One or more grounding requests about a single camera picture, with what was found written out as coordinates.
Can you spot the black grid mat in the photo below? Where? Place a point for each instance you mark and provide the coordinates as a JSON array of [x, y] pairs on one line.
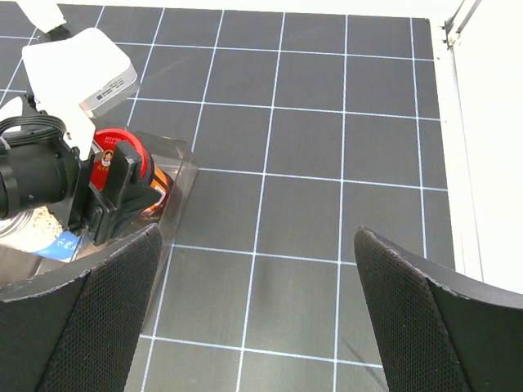
[[305, 127]]

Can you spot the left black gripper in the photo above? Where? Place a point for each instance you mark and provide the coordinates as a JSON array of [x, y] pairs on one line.
[[38, 169]]

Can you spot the right aluminium frame post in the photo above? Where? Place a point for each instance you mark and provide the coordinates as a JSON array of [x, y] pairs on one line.
[[455, 25]]

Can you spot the blue-label spice jar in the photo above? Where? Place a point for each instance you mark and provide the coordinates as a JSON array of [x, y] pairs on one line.
[[39, 233]]

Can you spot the clear acrylic organizer rack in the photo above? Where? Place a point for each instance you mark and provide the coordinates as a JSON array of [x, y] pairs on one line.
[[174, 159]]

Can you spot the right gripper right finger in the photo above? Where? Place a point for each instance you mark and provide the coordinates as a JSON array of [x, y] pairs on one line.
[[437, 329]]

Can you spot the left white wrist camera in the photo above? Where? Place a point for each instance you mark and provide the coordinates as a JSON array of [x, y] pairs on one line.
[[79, 79]]

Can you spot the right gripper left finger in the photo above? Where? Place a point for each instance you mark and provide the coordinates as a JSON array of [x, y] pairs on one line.
[[76, 327]]

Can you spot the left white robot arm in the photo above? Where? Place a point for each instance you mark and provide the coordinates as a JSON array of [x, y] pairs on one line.
[[45, 16]]

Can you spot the red-lid sauce jar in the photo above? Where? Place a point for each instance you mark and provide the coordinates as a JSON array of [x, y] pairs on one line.
[[156, 178]]

